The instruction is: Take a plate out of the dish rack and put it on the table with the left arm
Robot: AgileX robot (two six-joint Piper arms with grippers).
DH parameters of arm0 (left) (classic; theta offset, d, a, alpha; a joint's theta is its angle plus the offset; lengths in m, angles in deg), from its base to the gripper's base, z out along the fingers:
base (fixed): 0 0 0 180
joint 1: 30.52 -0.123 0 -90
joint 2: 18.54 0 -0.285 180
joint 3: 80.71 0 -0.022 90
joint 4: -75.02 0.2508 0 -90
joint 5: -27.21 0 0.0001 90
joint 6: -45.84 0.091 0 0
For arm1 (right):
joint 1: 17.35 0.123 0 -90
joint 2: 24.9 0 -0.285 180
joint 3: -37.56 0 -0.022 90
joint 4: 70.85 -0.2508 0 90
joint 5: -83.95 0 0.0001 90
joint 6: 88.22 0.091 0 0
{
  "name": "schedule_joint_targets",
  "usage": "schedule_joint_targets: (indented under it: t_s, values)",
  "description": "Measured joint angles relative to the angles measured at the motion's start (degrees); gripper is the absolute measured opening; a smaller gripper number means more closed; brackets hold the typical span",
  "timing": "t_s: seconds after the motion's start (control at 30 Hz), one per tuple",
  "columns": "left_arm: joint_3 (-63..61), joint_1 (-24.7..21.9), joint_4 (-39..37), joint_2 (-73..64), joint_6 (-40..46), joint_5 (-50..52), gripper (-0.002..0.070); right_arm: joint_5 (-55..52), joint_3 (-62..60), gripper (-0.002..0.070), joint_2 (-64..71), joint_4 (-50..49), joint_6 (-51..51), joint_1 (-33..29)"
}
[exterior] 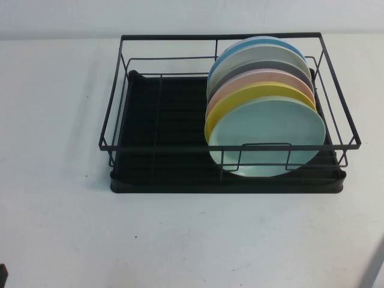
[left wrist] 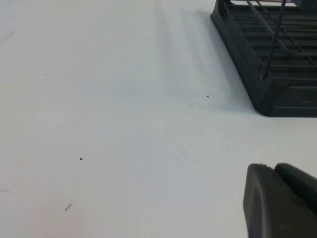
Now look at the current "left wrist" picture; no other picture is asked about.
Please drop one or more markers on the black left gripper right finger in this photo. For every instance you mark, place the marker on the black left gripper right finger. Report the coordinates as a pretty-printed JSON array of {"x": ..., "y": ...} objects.
[{"x": 297, "y": 176}]

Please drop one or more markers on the black plastic drip tray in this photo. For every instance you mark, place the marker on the black plastic drip tray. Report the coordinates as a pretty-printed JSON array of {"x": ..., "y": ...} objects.
[{"x": 284, "y": 94}]

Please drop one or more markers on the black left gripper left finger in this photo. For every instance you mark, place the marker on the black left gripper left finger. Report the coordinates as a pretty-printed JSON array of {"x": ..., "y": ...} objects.
[{"x": 270, "y": 208}]

